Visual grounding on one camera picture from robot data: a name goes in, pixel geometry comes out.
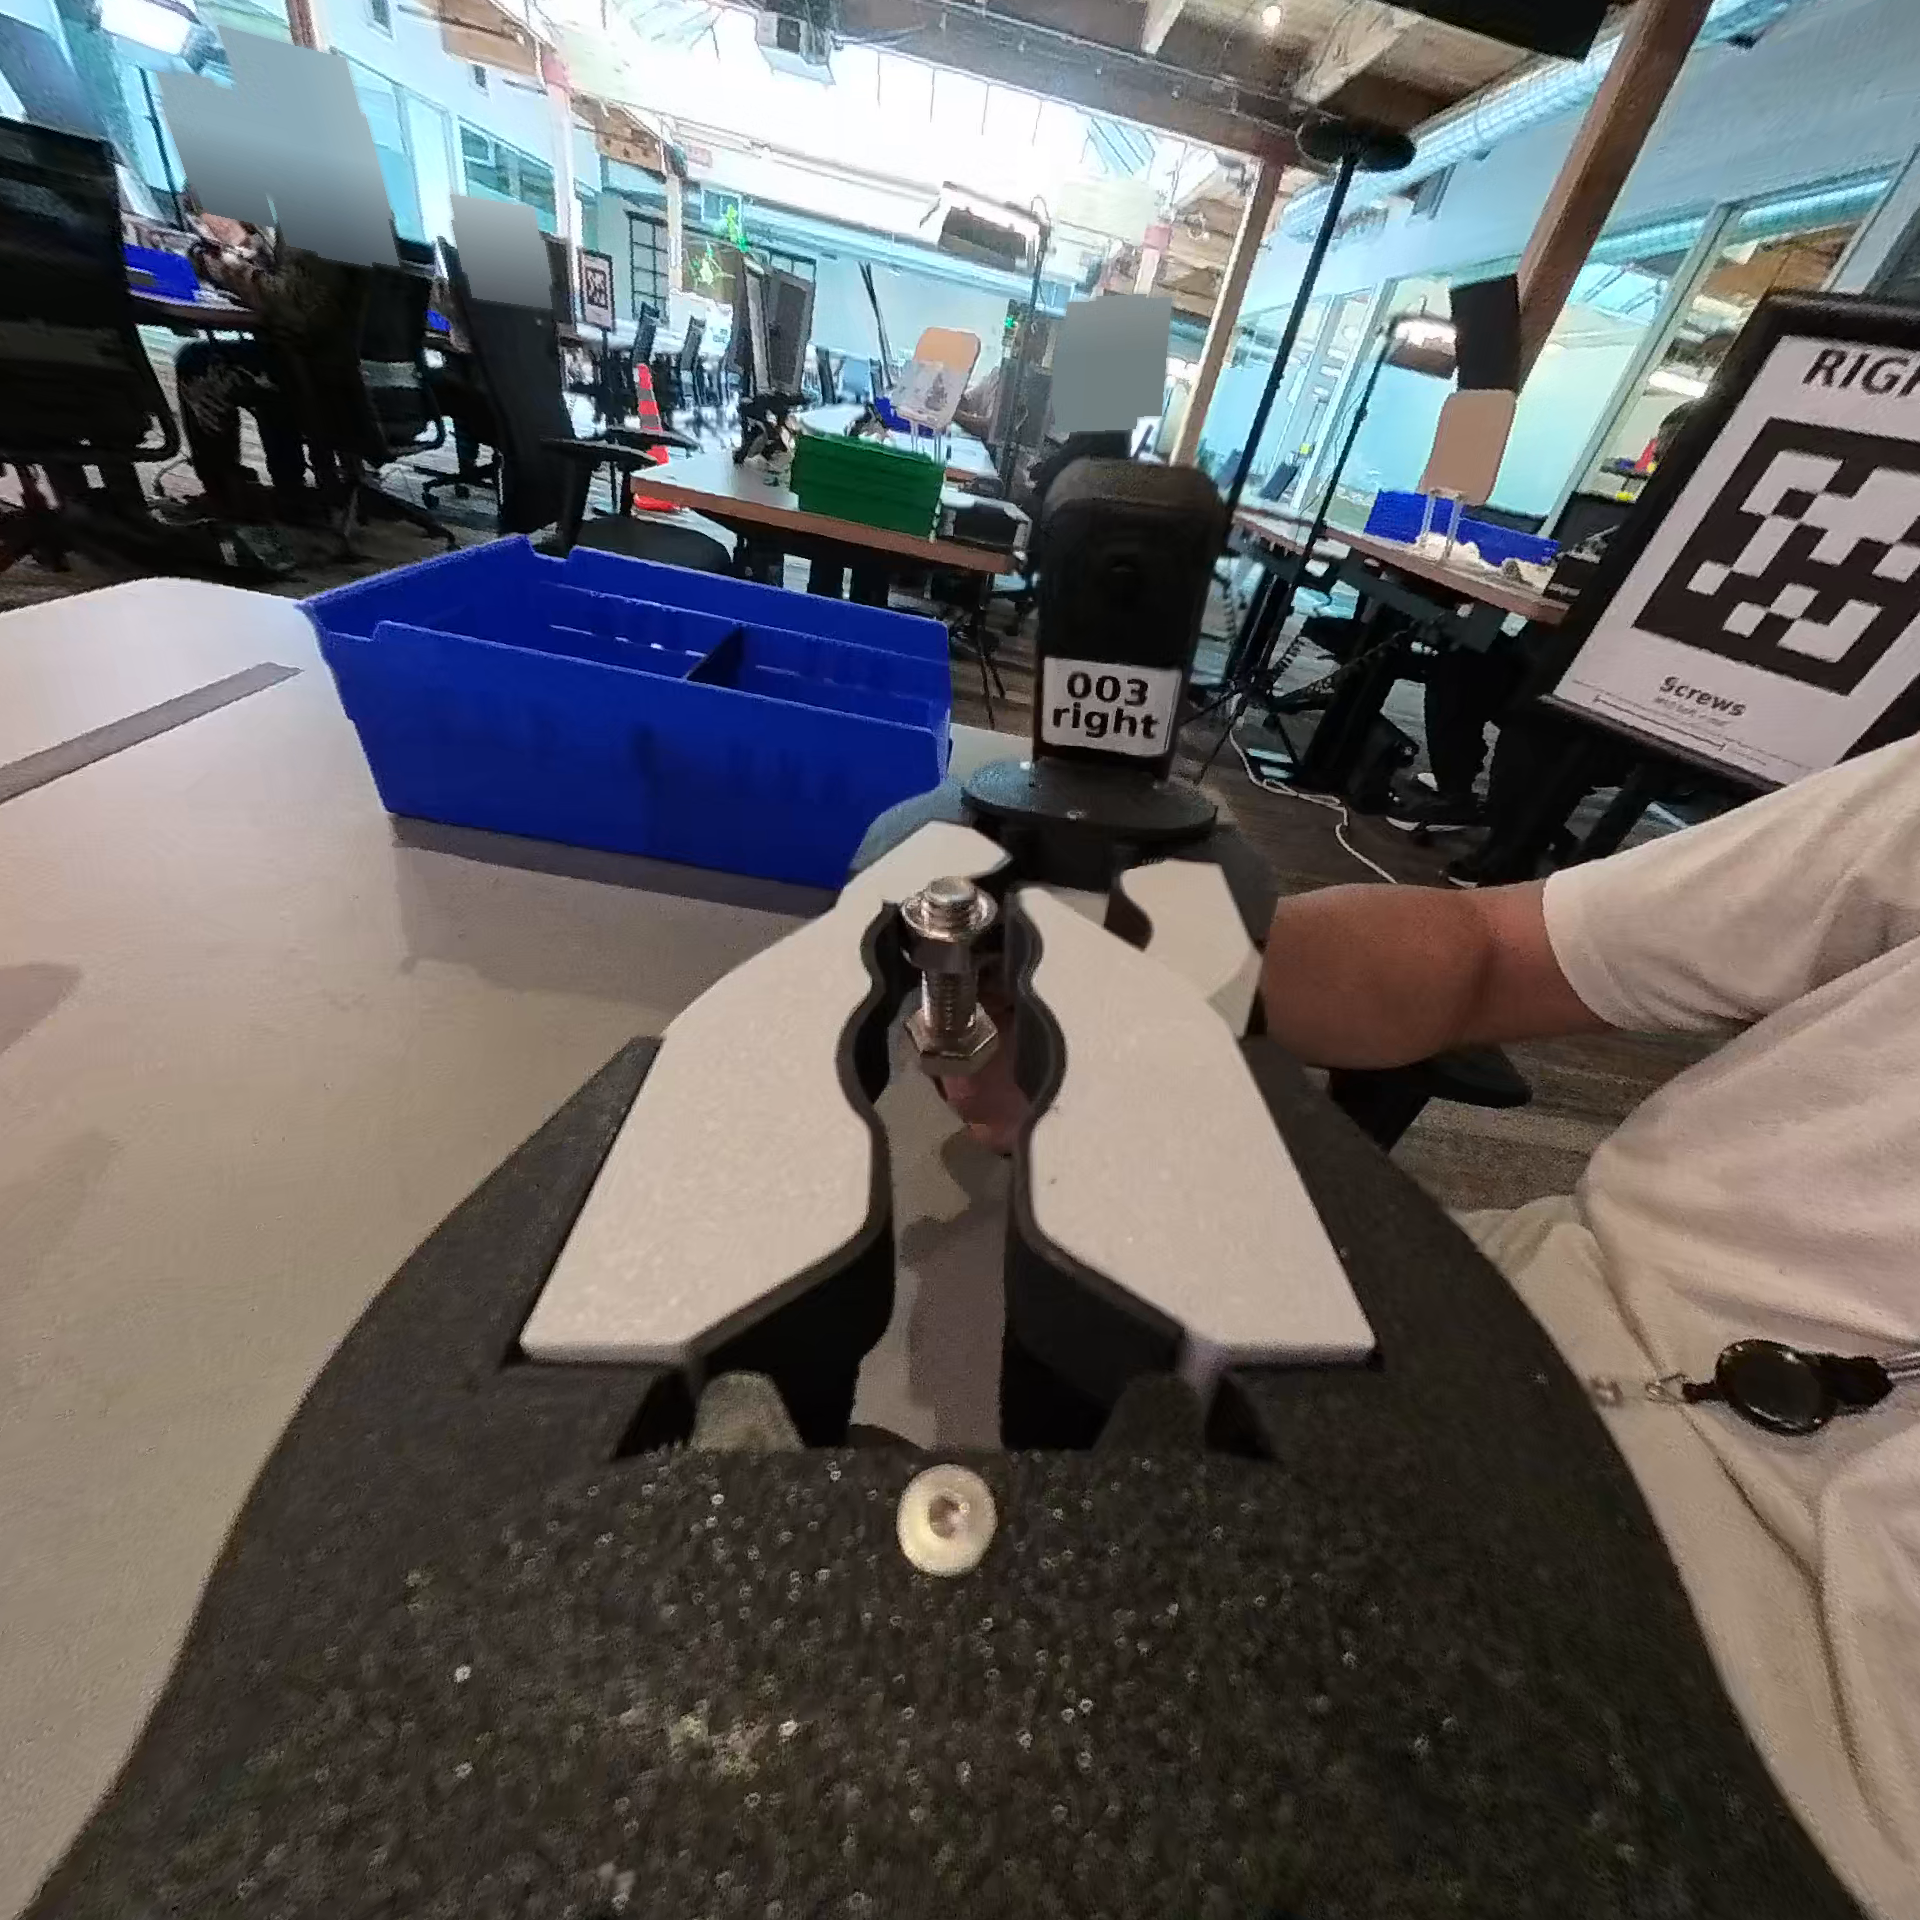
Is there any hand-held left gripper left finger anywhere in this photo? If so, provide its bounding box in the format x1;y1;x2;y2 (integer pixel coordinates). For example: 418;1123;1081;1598
517;888;906;1451

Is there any wooden support post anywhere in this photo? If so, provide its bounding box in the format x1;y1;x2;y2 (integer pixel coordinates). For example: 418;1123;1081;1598
1511;0;1715;379

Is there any black badge reel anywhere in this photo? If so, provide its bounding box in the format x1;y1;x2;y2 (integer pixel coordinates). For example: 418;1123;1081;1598
1637;1337;1920;1440

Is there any small instruction board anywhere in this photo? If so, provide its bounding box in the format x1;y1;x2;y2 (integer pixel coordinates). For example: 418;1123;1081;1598
908;323;986;431

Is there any wooden office table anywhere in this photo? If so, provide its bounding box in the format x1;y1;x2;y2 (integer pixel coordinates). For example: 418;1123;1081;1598
629;446;1040;584
1230;505;1573;629

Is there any computer monitor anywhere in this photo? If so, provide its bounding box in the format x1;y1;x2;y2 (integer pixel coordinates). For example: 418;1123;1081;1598
731;252;821;409

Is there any blue plastic bin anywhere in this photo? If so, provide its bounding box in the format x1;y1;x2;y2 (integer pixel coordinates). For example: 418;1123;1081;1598
1362;489;1566;570
295;533;957;893

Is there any person's right hand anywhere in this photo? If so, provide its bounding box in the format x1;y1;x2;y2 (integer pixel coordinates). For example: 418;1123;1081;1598
935;1062;1040;1160

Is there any black speaker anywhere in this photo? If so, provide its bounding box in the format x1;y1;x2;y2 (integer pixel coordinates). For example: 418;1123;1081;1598
1445;276;1526;395

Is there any black framed marker sign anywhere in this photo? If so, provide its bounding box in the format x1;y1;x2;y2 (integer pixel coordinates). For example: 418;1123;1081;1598
1536;292;1920;797

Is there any stack of green bins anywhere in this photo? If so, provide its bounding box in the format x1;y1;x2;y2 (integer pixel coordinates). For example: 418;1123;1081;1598
788;431;950;539

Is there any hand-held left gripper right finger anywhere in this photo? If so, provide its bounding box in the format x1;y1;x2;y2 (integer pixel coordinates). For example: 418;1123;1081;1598
998;883;1380;1451

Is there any black pole stand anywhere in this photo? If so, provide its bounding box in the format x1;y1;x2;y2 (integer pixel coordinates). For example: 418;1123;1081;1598
1196;119;1419;722

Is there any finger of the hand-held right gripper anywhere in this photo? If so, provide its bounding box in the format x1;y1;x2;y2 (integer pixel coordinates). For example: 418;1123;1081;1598
833;819;1017;920
1116;862;1270;1039

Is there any white t-shirt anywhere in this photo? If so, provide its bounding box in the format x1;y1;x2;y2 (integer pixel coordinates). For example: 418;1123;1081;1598
1458;734;1920;1920

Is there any silver hex bolt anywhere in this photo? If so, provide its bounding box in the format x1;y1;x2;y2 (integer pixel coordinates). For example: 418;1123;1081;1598
895;876;1003;1081

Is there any person's right forearm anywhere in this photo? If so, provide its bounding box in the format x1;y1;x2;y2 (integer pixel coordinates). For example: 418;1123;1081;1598
1256;876;1619;1074

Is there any black ceiling screen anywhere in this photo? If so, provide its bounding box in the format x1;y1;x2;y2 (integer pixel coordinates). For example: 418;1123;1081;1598
1405;0;1639;66

